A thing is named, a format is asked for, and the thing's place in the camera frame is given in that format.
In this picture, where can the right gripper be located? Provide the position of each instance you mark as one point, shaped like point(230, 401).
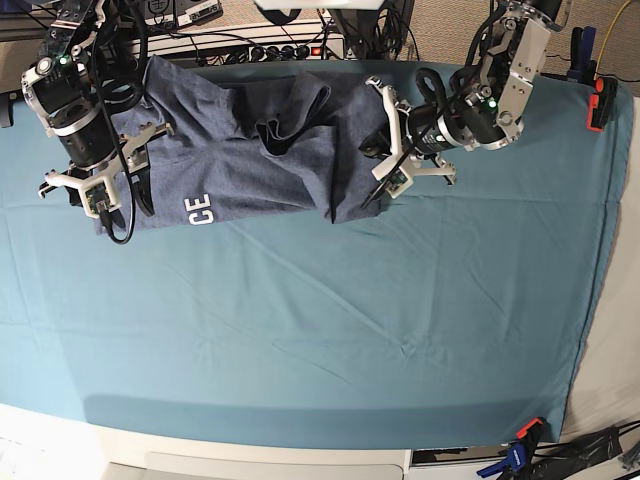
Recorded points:
point(99, 180)

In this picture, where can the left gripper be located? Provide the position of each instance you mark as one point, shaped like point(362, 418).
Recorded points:
point(406, 140)

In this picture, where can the blue-grey T-shirt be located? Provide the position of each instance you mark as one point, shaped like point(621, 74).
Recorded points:
point(266, 147)

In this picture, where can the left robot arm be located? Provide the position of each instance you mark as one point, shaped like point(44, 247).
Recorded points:
point(479, 107)

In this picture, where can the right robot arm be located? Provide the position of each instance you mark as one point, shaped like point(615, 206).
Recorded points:
point(89, 67)

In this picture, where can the teal table cloth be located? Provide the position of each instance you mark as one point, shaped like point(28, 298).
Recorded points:
point(450, 320)

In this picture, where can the blue clamp top right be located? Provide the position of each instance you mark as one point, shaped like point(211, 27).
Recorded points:
point(582, 66)

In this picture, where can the blue clamp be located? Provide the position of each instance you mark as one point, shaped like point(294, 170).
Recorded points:
point(582, 66)
point(514, 461)

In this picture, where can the orange black clamp top right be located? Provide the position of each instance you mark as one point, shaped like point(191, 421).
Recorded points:
point(601, 103)

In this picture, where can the orange black clamp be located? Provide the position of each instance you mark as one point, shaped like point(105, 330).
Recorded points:
point(601, 103)
point(532, 432)

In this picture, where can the orange black clamp bottom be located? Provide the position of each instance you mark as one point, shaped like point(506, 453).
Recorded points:
point(532, 432)

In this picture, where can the blue clamp bottom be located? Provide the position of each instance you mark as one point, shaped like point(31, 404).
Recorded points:
point(514, 461)

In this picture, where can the black plastic bag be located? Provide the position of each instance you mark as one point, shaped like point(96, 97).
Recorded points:
point(563, 460)

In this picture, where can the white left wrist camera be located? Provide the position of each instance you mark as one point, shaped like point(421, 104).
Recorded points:
point(398, 183)

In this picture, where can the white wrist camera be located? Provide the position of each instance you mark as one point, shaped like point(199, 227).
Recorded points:
point(98, 198)
point(398, 183)

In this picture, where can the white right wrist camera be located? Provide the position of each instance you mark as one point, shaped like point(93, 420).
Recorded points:
point(98, 198)

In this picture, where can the black power strip red switch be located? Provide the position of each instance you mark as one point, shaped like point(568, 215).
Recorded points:
point(286, 52)

